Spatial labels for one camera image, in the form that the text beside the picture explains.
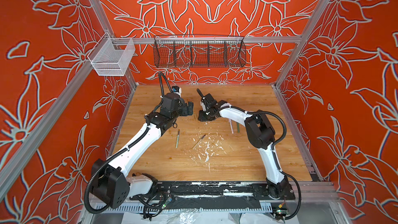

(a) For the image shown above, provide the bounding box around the pink pen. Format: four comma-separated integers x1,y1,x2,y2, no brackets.
229,119,234,134

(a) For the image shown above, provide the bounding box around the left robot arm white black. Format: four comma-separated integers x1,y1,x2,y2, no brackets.
84,72,193,214

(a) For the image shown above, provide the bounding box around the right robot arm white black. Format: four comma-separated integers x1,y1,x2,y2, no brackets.
197,89,302,222

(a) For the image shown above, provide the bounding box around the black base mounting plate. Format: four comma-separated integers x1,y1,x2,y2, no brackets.
129,181,296,201

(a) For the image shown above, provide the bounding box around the clear plastic bin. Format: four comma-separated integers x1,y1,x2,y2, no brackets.
88,36,136,76

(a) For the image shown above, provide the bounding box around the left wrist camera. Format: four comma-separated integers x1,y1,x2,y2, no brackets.
172,86,182,96

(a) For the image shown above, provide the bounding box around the black wire basket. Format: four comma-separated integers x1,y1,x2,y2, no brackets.
153,34,247,68

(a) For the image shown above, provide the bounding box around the grey cable duct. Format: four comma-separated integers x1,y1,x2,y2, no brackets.
104,202,273,214

